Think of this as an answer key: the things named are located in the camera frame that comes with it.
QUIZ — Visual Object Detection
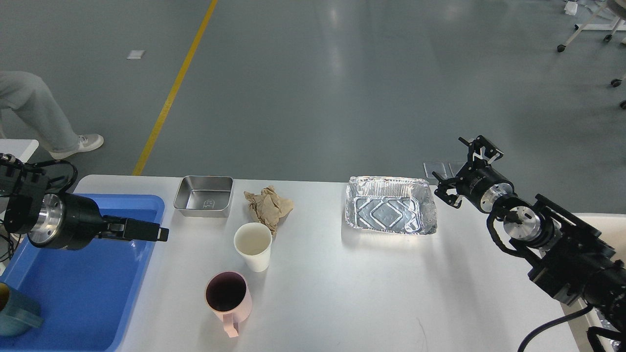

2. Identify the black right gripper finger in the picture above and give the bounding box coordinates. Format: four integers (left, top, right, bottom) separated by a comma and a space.
458, 135, 504, 169
432, 171, 464, 209

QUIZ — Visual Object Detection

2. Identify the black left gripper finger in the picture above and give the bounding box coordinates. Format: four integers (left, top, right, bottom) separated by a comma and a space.
103, 218, 161, 235
100, 226, 169, 242

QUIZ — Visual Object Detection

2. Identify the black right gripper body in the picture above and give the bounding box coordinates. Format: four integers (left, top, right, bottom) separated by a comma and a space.
456, 165, 514, 214

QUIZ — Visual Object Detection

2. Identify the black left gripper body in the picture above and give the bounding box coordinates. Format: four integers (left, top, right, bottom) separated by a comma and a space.
27, 193, 107, 250

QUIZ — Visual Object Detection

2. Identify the stainless steel rectangular tray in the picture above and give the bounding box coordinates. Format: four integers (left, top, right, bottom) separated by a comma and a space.
174, 176, 233, 218

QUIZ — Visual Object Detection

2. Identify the pink plastic mug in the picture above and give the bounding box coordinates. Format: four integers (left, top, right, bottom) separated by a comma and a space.
205, 271, 253, 338

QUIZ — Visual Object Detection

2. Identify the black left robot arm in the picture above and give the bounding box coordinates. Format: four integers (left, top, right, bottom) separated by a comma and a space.
0, 154, 169, 250

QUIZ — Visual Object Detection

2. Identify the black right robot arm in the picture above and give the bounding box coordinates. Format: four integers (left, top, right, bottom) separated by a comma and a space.
432, 135, 626, 352

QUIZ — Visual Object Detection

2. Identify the aluminium foil tray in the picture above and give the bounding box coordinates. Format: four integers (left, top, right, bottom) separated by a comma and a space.
344, 176, 438, 235

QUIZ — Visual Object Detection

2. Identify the blue plastic tray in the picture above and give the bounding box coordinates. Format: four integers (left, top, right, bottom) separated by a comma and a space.
0, 194, 165, 352

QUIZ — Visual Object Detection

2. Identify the white paper cup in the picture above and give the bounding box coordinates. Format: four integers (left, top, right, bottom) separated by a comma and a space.
233, 222, 273, 272

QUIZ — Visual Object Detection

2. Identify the teal mug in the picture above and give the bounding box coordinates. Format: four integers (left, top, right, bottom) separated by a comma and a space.
0, 283, 44, 337

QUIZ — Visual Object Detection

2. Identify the crumpled brown paper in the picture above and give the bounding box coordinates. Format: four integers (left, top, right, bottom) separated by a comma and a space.
243, 185, 294, 238

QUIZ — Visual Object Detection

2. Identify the person in white clothes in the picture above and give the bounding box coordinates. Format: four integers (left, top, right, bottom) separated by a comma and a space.
0, 71, 104, 160

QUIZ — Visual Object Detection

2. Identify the white bin right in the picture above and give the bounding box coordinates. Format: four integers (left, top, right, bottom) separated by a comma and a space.
562, 213, 626, 352

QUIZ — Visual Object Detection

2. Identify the black wheeled chair base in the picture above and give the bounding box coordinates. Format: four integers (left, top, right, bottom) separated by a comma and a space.
610, 71, 626, 109

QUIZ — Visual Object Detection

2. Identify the white wheeled cart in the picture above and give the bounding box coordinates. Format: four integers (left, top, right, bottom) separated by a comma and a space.
556, 0, 626, 53

